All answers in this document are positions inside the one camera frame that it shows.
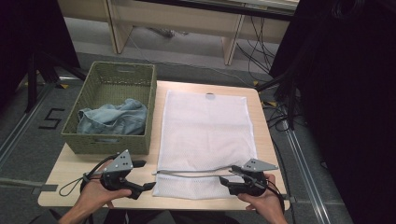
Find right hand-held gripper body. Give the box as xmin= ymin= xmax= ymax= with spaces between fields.
xmin=236 ymin=158 xmax=279 ymax=197

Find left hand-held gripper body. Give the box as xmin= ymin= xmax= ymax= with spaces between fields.
xmin=100 ymin=149 xmax=134 ymax=191

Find blue denim garment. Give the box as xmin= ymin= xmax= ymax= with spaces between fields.
xmin=76 ymin=98 xmax=149 ymax=136

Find white mesh laundry bag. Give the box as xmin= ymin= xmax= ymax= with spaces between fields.
xmin=151 ymin=89 xmax=259 ymax=201

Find green woven basket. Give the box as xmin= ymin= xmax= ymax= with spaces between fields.
xmin=60 ymin=61 xmax=158 ymax=156

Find person's right hand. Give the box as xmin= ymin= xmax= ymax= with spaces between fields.
xmin=237 ymin=173 xmax=286 ymax=219

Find person's left hand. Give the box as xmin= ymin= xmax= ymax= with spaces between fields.
xmin=78 ymin=161 xmax=134 ymax=213

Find person's dark pants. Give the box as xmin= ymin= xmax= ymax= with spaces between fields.
xmin=102 ymin=209 xmax=241 ymax=224

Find black tripod stand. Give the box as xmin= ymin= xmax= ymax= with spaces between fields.
xmin=255 ymin=46 xmax=312 ymax=132
xmin=23 ymin=49 xmax=89 ymax=114

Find black curtain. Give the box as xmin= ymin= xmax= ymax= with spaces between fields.
xmin=0 ymin=0 xmax=81 ymax=105
xmin=268 ymin=0 xmax=396 ymax=224

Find grey power strip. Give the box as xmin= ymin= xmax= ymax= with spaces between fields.
xmin=148 ymin=26 xmax=190 ymax=39

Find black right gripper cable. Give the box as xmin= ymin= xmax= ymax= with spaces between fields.
xmin=264 ymin=178 xmax=286 ymax=214

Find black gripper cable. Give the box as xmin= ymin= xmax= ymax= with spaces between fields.
xmin=264 ymin=178 xmax=286 ymax=214
xmin=58 ymin=152 xmax=120 ymax=198

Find metal floor rail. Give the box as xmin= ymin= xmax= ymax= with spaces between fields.
xmin=0 ymin=82 xmax=57 ymax=169
xmin=279 ymin=119 xmax=332 ymax=224

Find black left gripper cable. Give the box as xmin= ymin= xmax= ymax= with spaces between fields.
xmin=58 ymin=152 xmax=120 ymax=198

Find bundle of black floor cables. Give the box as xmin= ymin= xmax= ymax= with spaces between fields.
xmin=235 ymin=14 xmax=279 ymax=83

